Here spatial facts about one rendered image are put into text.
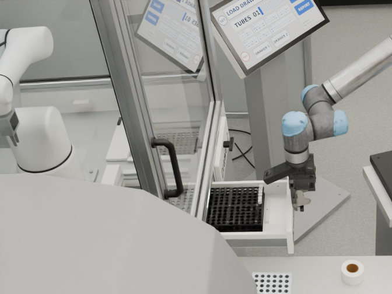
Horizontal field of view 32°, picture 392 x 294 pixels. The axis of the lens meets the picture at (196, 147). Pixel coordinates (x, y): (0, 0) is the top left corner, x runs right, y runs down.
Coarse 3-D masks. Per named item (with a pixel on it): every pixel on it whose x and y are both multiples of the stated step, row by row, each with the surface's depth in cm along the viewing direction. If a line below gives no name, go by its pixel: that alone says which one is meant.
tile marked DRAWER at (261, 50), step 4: (260, 44) 277; (264, 44) 278; (268, 44) 279; (256, 48) 276; (260, 48) 277; (264, 48) 278; (268, 48) 279; (272, 48) 279; (256, 52) 276; (260, 52) 276; (264, 52) 277; (268, 52) 278; (256, 56) 275; (260, 56) 276
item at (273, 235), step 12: (216, 192) 238; (228, 192) 237; (276, 192) 235; (264, 204) 232; (276, 204) 231; (264, 216) 228; (276, 216) 227; (264, 228) 224; (276, 228) 223; (228, 240) 217; (240, 240) 217; (252, 240) 216; (264, 240) 215; (276, 240) 215
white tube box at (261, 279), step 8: (256, 272) 215; (264, 272) 214; (272, 272) 214; (280, 272) 213; (288, 272) 213; (256, 280) 213; (264, 280) 212; (272, 280) 212; (280, 280) 212; (288, 280) 211; (264, 288) 210; (272, 288) 209; (280, 288) 209; (288, 288) 208
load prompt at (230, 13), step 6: (240, 0) 277; (246, 0) 279; (252, 0) 280; (258, 0) 281; (228, 6) 274; (234, 6) 276; (240, 6) 277; (246, 6) 278; (252, 6) 279; (228, 12) 274; (234, 12) 275; (240, 12) 276; (228, 18) 273
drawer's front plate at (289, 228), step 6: (288, 180) 226; (288, 186) 224; (288, 192) 222; (288, 198) 220; (288, 204) 218; (288, 210) 216; (294, 210) 230; (288, 216) 213; (294, 216) 228; (288, 222) 212; (288, 228) 210; (288, 234) 210; (288, 240) 212; (288, 246) 213; (288, 252) 215
